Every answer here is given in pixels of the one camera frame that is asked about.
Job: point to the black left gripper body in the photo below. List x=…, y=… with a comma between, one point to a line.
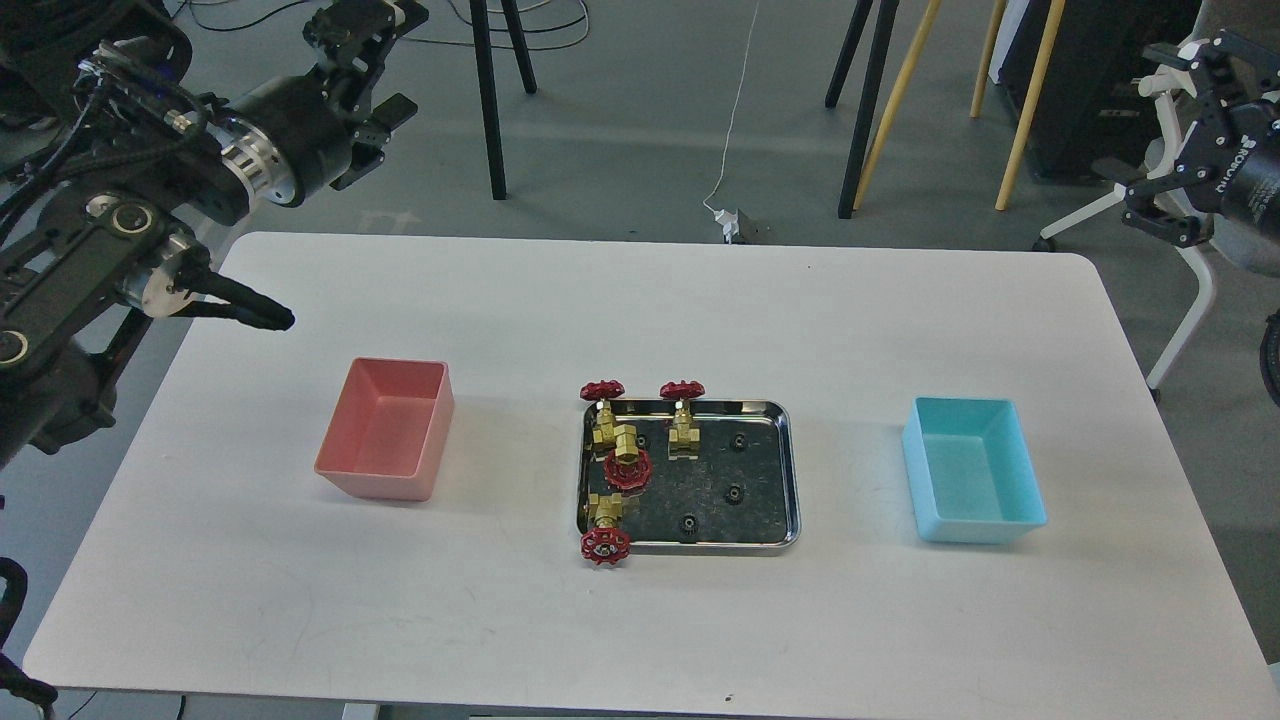
x=352, y=40

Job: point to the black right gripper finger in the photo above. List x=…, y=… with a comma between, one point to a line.
x=1217, y=81
x=1143, y=213

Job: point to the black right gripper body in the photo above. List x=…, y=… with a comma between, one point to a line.
x=1233, y=159

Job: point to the brass valve red handwheel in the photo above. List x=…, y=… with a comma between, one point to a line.
x=627, y=468

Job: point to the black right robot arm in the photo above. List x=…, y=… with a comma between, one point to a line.
x=1266, y=225

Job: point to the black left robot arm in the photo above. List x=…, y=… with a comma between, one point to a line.
x=93, y=250

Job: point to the blue plastic box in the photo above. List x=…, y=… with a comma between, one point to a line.
x=970, y=476

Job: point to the pink plastic box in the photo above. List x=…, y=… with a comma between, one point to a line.
x=387, y=435

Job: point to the brass valve top left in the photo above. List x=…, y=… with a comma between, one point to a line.
x=606, y=426

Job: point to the brass valve top middle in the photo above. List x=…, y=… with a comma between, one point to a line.
x=684, y=436

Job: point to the brass valve bottom left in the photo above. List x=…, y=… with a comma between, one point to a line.
x=605, y=541

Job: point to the black cabinet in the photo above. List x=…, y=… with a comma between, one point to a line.
x=1090, y=107

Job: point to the black tripod left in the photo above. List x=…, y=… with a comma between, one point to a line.
x=488, y=87

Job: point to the black tripod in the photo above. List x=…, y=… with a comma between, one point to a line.
x=880, y=40
x=488, y=87

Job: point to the black tripod right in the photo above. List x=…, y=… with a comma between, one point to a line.
x=880, y=40

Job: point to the white power adapter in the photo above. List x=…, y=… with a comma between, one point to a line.
x=737, y=228

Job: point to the stainless steel tray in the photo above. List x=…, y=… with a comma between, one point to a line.
x=767, y=521

